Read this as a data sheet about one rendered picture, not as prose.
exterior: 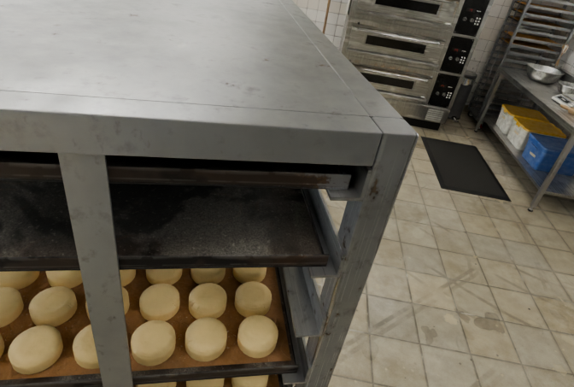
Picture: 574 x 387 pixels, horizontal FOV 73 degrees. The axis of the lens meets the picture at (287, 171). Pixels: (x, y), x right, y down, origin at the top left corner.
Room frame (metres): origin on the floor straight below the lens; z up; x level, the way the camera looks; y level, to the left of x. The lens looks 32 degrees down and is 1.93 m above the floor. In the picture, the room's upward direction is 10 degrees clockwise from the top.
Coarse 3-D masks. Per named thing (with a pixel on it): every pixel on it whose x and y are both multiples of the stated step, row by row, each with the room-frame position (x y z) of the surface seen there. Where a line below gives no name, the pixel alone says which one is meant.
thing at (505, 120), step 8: (504, 104) 4.79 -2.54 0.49; (504, 112) 4.67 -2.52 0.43; (512, 112) 4.56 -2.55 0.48; (520, 112) 4.61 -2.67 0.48; (528, 112) 4.66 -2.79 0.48; (536, 112) 4.72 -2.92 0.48; (504, 120) 4.58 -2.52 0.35; (512, 120) 4.46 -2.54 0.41; (544, 120) 4.43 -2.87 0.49; (504, 128) 4.50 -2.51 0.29
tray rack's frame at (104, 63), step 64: (0, 0) 0.45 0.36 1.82; (64, 0) 0.50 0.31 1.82; (128, 0) 0.57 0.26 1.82; (192, 0) 0.65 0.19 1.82; (256, 0) 0.75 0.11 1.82; (0, 64) 0.27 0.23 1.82; (64, 64) 0.29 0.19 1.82; (128, 64) 0.32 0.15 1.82; (192, 64) 0.34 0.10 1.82; (256, 64) 0.38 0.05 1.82; (320, 64) 0.41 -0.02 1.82; (0, 128) 0.20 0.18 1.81; (64, 128) 0.21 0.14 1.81; (128, 128) 0.22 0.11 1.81; (192, 128) 0.23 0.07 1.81; (256, 128) 0.24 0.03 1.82; (320, 128) 0.25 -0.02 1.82; (384, 128) 0.27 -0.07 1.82; (384, 192) 0.27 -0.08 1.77; (128, 384) 0.22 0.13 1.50; (320, 384) 0.27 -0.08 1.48
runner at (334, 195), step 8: (344, 168) 0.31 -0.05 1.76; (352, 168) 0.29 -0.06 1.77; (360, 168) 0.28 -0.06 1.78; (368, 168) 0.27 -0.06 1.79; (352, 176) 0.29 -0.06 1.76; (360, 176) 0.27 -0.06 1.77; (368, 176) 0.26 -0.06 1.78; (352, 184) 0.28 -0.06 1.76; (360, 184) 0.27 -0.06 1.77; (328, 192) 0.26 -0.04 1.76; (336, 192) 0.26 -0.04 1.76; (344, 192) 0.27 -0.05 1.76; (352, 192) 0.27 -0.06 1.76; (360, 192) 0.26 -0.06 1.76; (336, 200) 0.26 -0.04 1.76; (344, 200) 0.26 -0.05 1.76; (352, 200) 0.26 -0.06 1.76; (360, 200) 0.26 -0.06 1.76
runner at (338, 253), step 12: (312, 192) 0.38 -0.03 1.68; (312, 204) 0.37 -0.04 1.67; (324, 204) 0.33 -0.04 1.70; (312, 216) 0.34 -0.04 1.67; (324, 216) 0.33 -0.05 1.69; (324, 228) 0.32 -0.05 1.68; (336, 228) 0.30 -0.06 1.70; (324, 240) 0.31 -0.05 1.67; (336, 240) 0.28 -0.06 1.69; (324, 252) 0.29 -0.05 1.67; (336, 252) 0.28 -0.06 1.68; (336, 264) 0.27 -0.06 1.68; (312, 276) 0.26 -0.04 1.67; (324, 276) 0.26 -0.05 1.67; (336, 276) 0.26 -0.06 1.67
